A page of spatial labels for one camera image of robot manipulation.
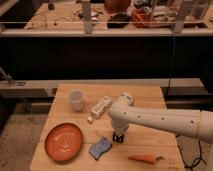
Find black bowl on bench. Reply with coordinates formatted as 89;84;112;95
107;13;131;28

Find wooden background workbench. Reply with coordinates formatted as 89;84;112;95
0;0;213;37

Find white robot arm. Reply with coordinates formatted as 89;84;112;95
108;93;213;144

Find orange plate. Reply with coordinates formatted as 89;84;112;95
44;123;83;162

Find orange carrot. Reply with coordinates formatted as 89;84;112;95
128;155;163;164

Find grey metal post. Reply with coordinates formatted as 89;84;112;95
173;0;193;33
82;0;92;34

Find blue sponge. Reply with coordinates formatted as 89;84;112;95
89;137;112;160

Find orange tool on bench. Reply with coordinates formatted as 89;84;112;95
131;9;149;28

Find black cables on floor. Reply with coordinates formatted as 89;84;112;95
174;134;213;171

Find grey metal post right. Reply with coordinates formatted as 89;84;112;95
173;0;193;33

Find clear plastic cup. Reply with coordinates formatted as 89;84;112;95
68;89;85;112

